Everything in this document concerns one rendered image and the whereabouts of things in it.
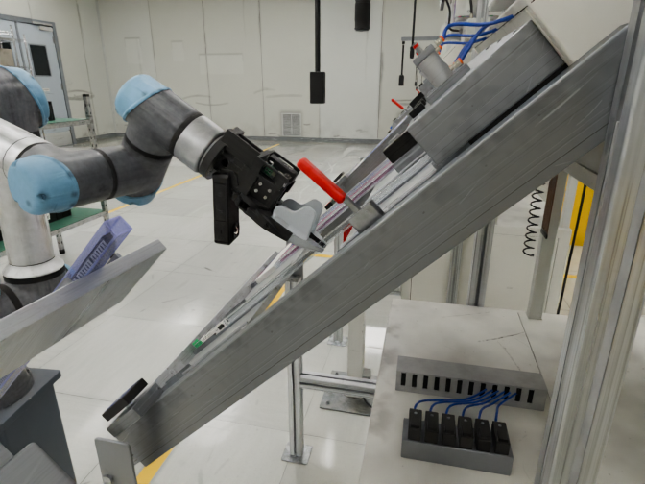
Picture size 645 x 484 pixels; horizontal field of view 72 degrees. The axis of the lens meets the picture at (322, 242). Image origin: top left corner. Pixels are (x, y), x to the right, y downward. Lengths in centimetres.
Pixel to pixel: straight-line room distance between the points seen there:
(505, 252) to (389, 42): 758
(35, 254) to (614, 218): 101
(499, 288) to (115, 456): 169
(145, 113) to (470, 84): 44
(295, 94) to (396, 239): 920
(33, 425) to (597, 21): 117
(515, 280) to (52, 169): 177
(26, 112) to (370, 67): 849
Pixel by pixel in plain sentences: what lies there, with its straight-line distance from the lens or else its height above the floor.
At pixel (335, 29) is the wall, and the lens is 945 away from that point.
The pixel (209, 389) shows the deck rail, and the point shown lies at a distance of 58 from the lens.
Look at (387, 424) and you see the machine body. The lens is 83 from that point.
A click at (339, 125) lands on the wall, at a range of 941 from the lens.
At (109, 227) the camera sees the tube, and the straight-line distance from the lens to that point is 28.
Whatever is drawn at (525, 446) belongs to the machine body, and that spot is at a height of 62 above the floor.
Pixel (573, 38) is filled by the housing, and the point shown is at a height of 120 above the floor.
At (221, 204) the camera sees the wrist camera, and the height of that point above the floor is 100.
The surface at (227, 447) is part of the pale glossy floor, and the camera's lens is 170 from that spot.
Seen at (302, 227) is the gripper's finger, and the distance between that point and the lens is 64.
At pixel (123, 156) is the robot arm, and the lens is 72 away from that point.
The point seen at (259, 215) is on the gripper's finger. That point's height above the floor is 99.
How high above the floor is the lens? 116
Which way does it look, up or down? 20 degrees down
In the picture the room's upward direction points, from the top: straight up
